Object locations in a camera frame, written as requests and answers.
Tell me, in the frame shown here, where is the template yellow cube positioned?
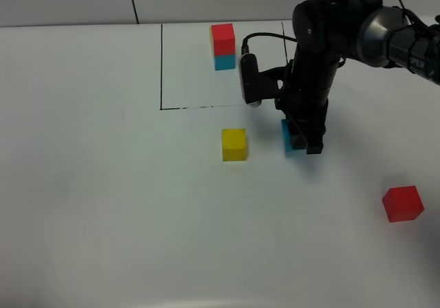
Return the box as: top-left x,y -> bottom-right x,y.
209,26 -> 215,57

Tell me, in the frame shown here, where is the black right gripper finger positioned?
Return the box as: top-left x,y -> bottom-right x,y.
290,124 -> 307,149
305,129 -> 324,155

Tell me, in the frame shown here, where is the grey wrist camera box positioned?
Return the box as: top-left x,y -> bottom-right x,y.
238,53 -> 261,107

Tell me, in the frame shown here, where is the template red cube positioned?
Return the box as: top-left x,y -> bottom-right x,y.
210,23 -> 236,56

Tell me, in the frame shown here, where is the black camera cable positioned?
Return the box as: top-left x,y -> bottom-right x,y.
241,32 -> 298,55

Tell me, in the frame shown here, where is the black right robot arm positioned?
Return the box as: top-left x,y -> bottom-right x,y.
274,0 -> 439,155

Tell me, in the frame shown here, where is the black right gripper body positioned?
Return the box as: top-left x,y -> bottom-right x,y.
261,58 -> 331,135

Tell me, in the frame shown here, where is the template blue cube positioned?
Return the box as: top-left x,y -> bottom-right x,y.
214,54 -> 236,71

